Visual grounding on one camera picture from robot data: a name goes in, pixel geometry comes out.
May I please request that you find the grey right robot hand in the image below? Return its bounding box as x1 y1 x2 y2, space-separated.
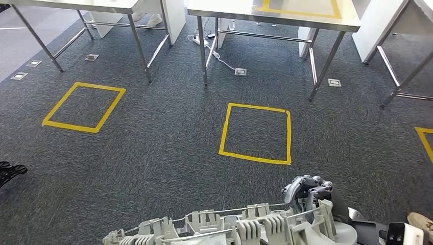
281 175 351 224

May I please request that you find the silver plastic wheel hubcap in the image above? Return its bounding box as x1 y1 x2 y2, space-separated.
102 199 358 245

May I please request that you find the steel workbench with yellow tape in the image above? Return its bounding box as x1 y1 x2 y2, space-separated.
186 0 362 102

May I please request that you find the yellow floor tape square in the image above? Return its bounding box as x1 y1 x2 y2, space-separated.
218 103 292 166
41 82 127 134
415 127 433 164

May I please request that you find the steel table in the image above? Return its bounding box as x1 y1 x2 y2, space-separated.
362 0 433 110
0 0 173 84

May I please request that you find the large yellow table tape square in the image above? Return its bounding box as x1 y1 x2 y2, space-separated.
255 0 342 20

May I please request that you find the white power strip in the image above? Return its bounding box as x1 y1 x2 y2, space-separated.
193 34 210 47

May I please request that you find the white cabinet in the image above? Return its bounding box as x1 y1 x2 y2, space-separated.
90 0 186 45

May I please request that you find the black silver humanoid robot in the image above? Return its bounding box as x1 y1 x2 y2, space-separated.
0 161 29 189

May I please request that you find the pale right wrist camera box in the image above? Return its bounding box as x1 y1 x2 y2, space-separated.
386 221 426 245

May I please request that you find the white power cable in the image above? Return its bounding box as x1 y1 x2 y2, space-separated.
203 44 237 71

